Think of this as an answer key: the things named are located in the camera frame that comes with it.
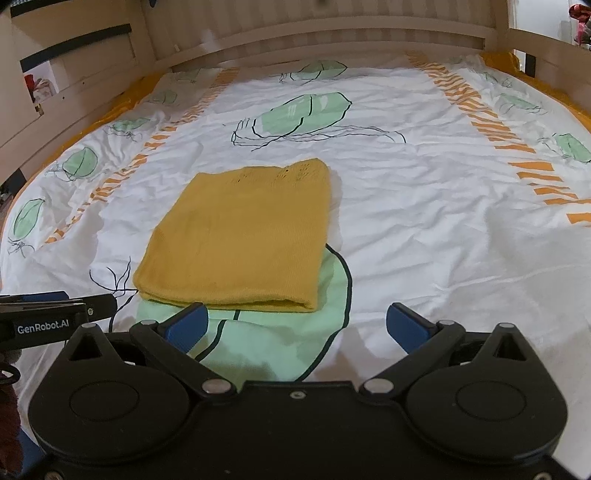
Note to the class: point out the beige wooden bed side rail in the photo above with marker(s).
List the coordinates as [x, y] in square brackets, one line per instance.
[554, 64]
[78, 92]

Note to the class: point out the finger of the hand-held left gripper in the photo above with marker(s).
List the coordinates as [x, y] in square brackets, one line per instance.
[44, 297]
[102, 305]

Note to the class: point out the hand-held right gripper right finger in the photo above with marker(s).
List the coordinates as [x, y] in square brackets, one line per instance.
[406, 330]

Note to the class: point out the person's left forearm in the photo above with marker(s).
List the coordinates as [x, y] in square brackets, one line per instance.
[9, 424]

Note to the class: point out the white patterned bedsheet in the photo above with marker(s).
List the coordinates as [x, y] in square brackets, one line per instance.
[115, 104]

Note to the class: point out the red patterned cloth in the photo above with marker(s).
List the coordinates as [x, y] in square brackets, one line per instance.
[40, 87]

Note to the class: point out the white leaf-print bedsheet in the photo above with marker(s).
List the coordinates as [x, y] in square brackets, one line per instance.
[415, 207]

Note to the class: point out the colourful clutter pile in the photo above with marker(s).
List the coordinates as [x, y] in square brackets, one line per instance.
[581, 23]

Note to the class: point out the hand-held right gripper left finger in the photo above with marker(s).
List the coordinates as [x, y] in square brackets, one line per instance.
[189, 325]

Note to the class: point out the beige wooden headboard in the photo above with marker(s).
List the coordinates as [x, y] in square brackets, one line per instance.
[323, 23]

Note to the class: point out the yellow knitted small garment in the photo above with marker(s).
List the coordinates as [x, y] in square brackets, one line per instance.
[240, 230]

